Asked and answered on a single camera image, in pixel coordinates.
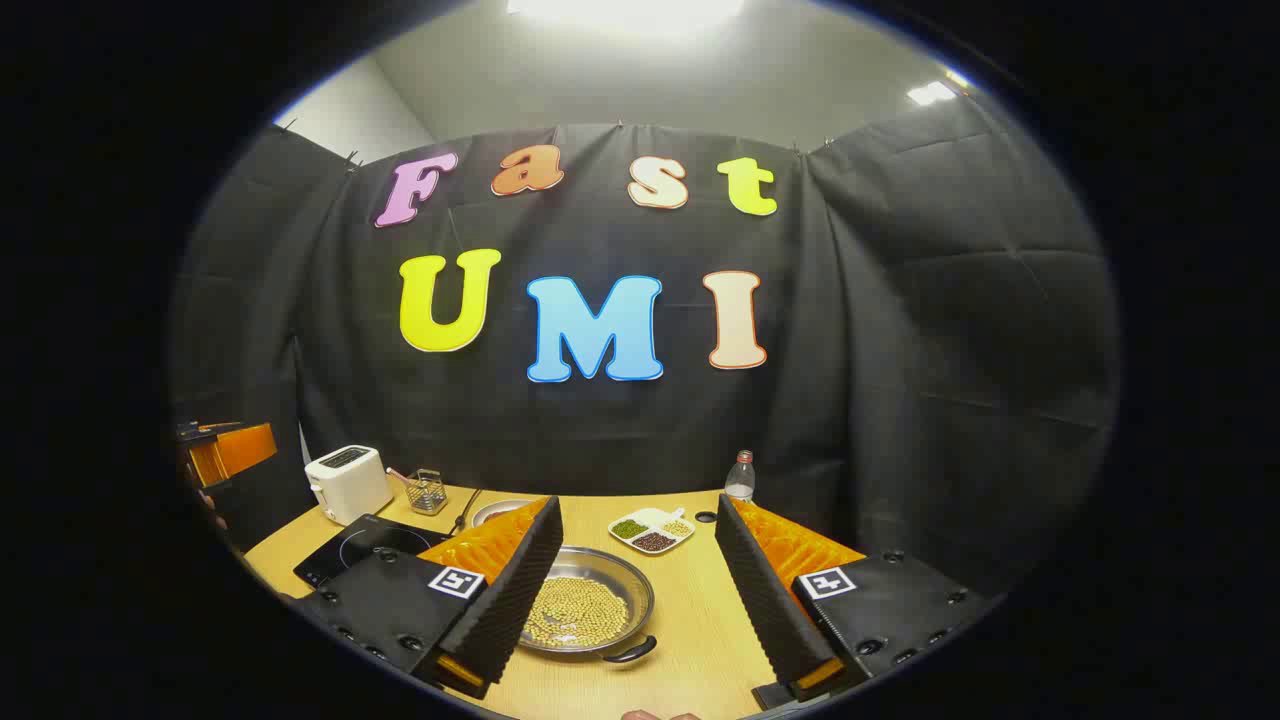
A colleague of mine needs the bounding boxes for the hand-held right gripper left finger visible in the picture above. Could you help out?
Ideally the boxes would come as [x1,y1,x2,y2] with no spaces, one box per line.
[295,495,564,701]

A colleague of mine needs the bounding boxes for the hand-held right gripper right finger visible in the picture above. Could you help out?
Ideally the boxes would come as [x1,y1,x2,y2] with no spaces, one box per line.
[714,493,1001,713]

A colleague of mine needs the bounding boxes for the steel pot with black handle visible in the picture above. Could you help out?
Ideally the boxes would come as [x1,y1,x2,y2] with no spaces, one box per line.
[515,546,659,665]

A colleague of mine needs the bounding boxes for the black induction cooktop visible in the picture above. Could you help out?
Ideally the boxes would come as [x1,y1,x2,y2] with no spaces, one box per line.
[293,514,451,589]

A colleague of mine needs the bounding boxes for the layer of yellow soybeans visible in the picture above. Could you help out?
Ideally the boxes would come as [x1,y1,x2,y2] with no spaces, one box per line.
[523,576,631,647]

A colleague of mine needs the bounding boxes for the round white plate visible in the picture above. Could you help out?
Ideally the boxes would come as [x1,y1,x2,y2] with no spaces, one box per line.
[470,498,541,528]

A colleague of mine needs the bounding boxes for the white toaster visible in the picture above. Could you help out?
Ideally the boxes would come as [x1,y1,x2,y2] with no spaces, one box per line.
[304,445,395,527]

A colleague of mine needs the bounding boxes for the white divided dish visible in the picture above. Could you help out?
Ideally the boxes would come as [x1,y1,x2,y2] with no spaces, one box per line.
[608,507,697,555]

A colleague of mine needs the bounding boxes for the black backdrop cloth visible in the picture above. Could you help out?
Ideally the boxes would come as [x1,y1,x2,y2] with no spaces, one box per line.
[170,100,1121,601]

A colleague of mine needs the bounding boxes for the small wire basket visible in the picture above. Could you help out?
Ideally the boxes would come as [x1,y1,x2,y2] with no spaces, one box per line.
[405,468,449,516]

